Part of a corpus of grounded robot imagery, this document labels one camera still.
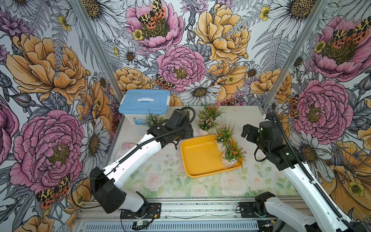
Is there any light pink flower white pot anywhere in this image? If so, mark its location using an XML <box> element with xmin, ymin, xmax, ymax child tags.
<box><xmin>197</xmin><ymin>114</ymin><xmax>217</xmax><ymax>136</ymax></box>

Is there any pink orange flower white pot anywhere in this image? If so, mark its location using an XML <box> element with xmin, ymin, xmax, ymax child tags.
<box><xmin>215</xmin><ymin>124</ymin><xmax>234</xmax><ymax>153</ymax></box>

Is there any red flower white pot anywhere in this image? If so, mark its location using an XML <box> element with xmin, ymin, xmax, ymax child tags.
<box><xmin>199</xmin><ymin>104</ymin><xmax>226</xmax><ymax>120</ymax></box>

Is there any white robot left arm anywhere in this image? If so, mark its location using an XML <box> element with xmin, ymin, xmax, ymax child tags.
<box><xmin>89</xmin><ymin>106</ymin><xmax>196</xmax><ymax>218</ymax></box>

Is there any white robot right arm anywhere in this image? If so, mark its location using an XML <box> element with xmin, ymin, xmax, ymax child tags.
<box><xmin>241</xmin><ymin>120</ymin><xmax>367</xmax><ymax>232</ymax></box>

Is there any blue lid white storage box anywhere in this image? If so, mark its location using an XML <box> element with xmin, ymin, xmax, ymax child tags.
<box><xmin>118</xmin><ymin>89</ymin><xmax>171</xmax><ymax>125</ymax></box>

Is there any red white carton box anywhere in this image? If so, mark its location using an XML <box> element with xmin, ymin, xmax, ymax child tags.
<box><xmin>115</xmin><ymin>143</ymin><xmax>136</xmax><ymax>161</ymax></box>

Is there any yellow plastic tray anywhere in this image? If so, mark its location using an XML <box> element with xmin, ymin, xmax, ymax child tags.
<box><xmin>180</xmin><ymin>134</ymin><xmax>243</xmax><ymax>178</ymax></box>

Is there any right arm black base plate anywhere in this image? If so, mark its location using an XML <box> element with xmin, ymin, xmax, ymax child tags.
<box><xmin>235</xmin><ymin>202</ymin><xmax>276</xmax><ymax>219</ymax></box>

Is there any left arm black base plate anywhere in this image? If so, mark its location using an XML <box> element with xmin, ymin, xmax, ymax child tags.
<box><xmin>120</xmin><ymin>203</ymin><xmax>162</xmax><ymax>219</ymax></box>

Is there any aluminium front rail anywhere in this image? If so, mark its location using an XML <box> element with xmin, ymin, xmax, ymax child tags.
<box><xmin>72</xmin><ymin>198</ymin><xmax>328</xmax><ymax>232</ymax></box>

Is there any left aluminium corner post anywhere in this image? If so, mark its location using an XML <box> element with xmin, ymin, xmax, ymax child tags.
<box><xmin>68</xmin><ymin>0</ymin><xmax>124</xmax><ymax>101</ymax></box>

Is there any aluminium corner post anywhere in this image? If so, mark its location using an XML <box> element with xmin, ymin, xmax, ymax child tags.
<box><xmin>262</xmin><ymin>0</ymin><xmax>328</xmax><ymax>111</ymax></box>
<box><xmin>68</xmin><ymin>0</ymin><xmax>124</xmax><ymax>101</ymax></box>

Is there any right aluminium corner post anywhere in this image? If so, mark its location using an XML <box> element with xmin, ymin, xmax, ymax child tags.
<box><xmin>262</xmin><ymin>0</ymin><xmax>328</xmax><ymax>111</ymax></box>

